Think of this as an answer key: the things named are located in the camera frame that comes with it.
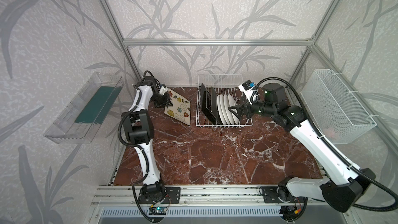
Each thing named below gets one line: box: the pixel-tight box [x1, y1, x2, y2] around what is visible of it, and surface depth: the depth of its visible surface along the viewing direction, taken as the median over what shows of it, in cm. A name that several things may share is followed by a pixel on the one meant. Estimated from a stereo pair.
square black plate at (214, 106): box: [210, 86, 223, 125], surface depth 88 cm
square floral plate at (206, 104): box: [200, 82, 218, 126], surface depth 88 cm
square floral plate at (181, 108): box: [164, 87, 191, 126], surface depth 103 cm
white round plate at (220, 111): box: [217, 94, 227, 125], surface depth 89 cm
